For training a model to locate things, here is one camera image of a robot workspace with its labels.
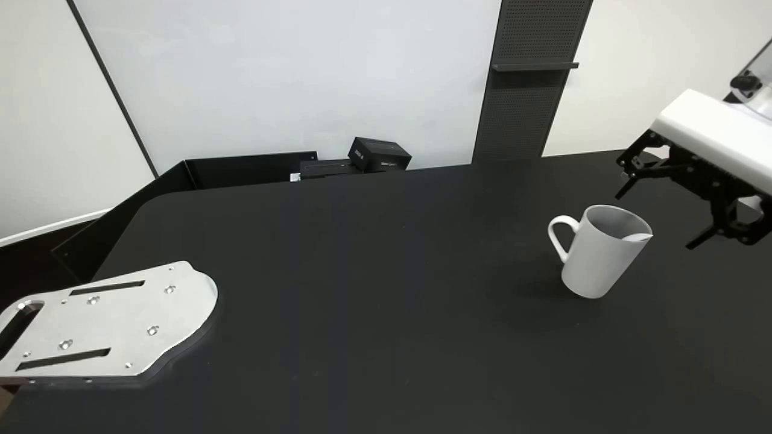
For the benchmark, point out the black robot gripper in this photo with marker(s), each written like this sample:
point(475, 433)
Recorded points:
point(713, 184)

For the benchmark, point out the white plastic spoon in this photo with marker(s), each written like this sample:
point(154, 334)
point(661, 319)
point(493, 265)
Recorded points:
point(637, 237)

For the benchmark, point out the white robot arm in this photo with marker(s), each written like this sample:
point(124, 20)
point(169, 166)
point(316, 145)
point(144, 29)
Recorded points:
point(720, 150)

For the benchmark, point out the white ceramic mug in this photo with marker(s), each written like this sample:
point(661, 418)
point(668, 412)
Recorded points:
point(591, 251)

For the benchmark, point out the black vertical pillar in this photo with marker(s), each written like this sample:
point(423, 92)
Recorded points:
point(532, 60)

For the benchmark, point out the small black box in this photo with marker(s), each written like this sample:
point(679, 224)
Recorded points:
point(377, 155)

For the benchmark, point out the white whiteboard panel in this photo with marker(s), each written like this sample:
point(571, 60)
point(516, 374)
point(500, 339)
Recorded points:
point(222, 79)

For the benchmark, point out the metal mounting plate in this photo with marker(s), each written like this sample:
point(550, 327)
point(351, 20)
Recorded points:
point(122, 328)

